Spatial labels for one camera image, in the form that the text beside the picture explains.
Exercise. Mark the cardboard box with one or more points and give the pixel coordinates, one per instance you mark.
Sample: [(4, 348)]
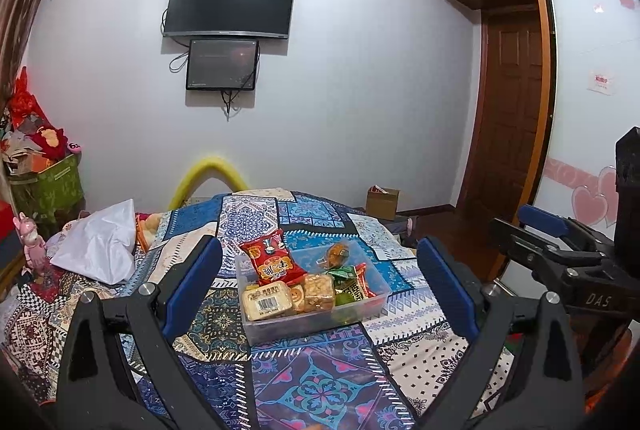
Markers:
[(382, 202)]

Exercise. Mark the white plastic bag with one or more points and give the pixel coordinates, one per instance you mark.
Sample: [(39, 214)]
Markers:
[(95, 245)]

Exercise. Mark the white wardrobe sliding door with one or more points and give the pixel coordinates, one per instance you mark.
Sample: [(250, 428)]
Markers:
[(585, 109)]

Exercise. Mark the pink paper sticker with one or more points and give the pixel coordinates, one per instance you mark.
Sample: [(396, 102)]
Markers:
[(602, 82)]

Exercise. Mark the red noodle snack packet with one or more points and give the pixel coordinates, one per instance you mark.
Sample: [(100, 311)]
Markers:
[(270, 260)]

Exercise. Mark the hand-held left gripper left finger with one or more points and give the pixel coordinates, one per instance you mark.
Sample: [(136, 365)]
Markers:
[(192, 290)]

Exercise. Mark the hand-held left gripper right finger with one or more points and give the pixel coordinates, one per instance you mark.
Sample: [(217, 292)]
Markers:
[(445, 290)]

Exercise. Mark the orange printed cloth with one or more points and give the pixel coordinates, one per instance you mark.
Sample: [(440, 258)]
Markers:
[(146, 230)]

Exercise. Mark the round biscuit pack white label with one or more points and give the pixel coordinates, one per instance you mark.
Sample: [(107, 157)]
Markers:
[(267, 301)]

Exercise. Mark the pink toy figure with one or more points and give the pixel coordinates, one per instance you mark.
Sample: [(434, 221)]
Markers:
[(32, 244)]

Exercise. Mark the square crispy rice cake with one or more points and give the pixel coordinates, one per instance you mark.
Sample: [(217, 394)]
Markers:
[(319, 292)]

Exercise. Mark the green-edged pastry packet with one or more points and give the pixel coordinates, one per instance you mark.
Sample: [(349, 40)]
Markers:
[(347, 284)]

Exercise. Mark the brown wooden door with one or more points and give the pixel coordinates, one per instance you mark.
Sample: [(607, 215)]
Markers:
[(507, 109)]

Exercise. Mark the clear plastic container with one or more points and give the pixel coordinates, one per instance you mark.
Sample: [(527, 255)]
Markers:
[(310, 329)]

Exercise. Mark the yellow foam tube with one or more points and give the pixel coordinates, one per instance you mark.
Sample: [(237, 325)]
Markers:
[(210, 162)]

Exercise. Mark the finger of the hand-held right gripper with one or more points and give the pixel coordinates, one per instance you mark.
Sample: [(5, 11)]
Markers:
[(525, 245), (565, 232)]

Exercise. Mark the red plush toy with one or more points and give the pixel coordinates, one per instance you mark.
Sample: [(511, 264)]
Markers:
[(47, 140)]

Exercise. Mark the patchwork printed blanket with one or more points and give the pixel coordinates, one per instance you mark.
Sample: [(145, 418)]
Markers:
[(310, 385)]

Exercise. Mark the green storage box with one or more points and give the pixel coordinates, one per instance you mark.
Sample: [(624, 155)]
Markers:
[(47, 192)]

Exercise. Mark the large black wall television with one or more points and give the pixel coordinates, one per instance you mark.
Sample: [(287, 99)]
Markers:
[(230, 2)]

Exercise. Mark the small black wall monitor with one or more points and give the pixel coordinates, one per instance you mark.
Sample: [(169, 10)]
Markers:
[(222, 64)]

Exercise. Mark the brown round pastry packet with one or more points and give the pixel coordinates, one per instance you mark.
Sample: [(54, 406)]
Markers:
[(337, 255)]

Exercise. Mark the brown patterned curtain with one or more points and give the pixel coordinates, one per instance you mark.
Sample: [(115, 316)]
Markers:
[(25, 9)]

